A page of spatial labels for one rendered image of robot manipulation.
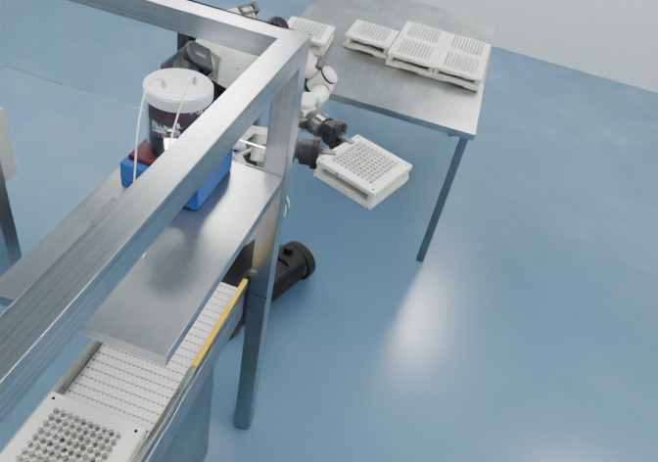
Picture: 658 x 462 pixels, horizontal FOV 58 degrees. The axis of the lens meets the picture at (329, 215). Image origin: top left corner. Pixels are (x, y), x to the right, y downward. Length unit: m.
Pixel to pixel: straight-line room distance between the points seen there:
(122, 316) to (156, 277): 0.12
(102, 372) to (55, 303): 0.94
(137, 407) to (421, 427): 1.39
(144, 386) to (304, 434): 1.03
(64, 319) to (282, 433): 1.85
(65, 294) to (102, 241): 0.10
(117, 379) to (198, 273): 0.48
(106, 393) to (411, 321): 1.73
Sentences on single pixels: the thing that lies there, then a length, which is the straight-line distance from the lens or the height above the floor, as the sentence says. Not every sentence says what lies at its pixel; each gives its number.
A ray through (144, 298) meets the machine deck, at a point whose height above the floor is 1.25.
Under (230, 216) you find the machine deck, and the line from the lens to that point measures 1.44.
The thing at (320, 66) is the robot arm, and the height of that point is 1.11.
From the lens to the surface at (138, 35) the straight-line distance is 1.65.
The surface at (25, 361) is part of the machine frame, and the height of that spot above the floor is 1.61.
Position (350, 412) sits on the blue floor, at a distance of 2.63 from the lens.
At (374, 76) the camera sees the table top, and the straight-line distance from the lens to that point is 3.08.
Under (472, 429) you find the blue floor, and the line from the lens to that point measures 2.76.
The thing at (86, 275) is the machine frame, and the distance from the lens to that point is 0.80.
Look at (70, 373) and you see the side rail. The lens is 1.67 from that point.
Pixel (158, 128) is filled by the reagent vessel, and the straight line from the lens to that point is 1.40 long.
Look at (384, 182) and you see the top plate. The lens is 2.01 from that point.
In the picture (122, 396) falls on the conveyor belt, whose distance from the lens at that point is 1.65.
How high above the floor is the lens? 2.20
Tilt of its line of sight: 39 degrees down
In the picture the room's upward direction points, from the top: 12 degrees clockwise
